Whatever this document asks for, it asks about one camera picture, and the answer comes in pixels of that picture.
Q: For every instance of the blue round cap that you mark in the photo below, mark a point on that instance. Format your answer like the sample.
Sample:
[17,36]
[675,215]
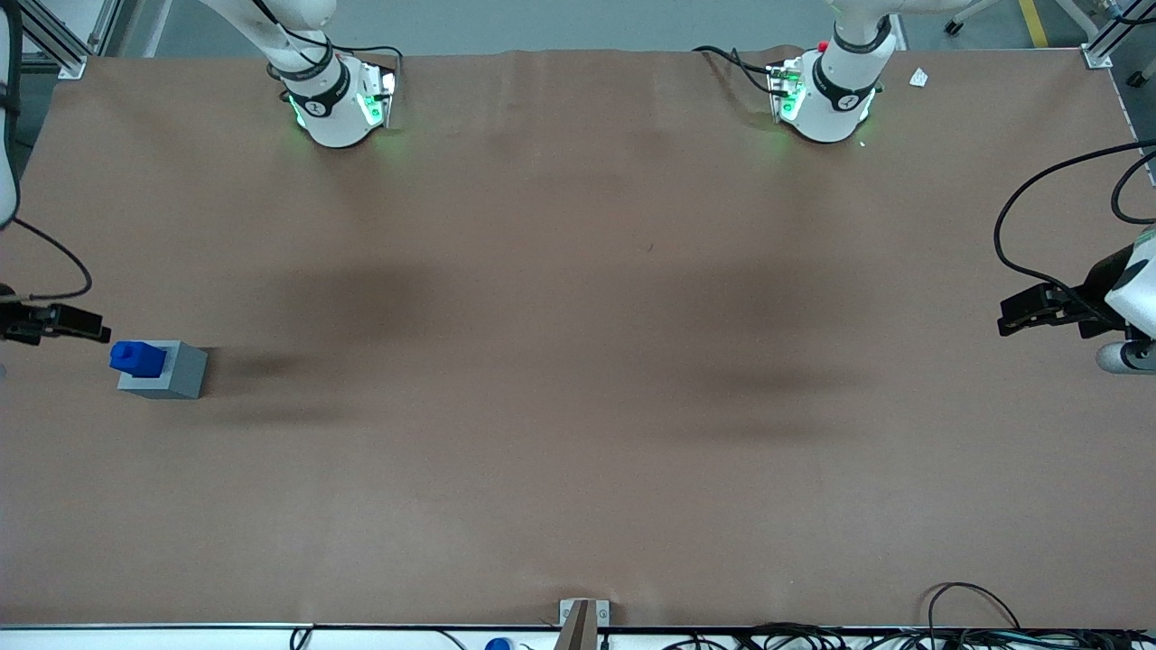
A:
[498,645]

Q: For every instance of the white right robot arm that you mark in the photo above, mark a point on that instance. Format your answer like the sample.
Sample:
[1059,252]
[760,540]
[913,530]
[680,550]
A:
[334,108]

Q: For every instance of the blue plastic part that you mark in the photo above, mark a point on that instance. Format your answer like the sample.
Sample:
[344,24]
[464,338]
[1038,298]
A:
[138,359]

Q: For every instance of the small white paper scrap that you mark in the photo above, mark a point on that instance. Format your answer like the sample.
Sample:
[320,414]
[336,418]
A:
[918,78]

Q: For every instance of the brown table mat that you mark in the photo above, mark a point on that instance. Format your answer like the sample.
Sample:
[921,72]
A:
[578,361]

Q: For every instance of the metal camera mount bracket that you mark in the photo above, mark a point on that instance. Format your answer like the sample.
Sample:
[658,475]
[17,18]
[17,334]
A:
[582,623]

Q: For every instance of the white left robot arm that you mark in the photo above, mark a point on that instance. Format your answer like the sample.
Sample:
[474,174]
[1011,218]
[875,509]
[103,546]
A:
[835,99]

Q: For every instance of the black chair caster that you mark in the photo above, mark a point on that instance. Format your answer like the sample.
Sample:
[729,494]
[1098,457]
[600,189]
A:
[953,27]

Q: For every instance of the left wrist gray camera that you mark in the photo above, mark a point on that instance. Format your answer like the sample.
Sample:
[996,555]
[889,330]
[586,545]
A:
[1120,357]

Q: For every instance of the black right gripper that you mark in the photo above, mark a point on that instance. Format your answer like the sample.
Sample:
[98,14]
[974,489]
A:
[20,322]

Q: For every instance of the aluminium frame post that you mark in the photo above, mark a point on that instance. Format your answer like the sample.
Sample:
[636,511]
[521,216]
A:
[59,45]
[1106,41]

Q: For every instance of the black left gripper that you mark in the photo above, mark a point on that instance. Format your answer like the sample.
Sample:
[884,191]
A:
[1086,304]

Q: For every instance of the gray square base block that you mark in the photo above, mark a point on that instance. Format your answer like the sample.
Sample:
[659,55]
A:
[185,375]

